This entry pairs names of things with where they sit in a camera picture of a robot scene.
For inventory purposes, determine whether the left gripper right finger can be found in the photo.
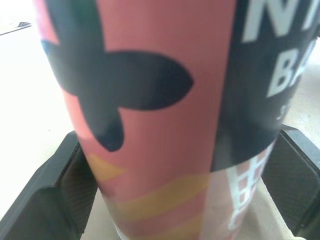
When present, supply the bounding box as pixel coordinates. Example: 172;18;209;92
264;124;320;236

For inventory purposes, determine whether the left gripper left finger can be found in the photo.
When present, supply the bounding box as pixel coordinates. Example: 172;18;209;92
0;130;112;240

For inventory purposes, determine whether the pink and black patterned tube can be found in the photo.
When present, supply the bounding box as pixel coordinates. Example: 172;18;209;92
32;0;320;240

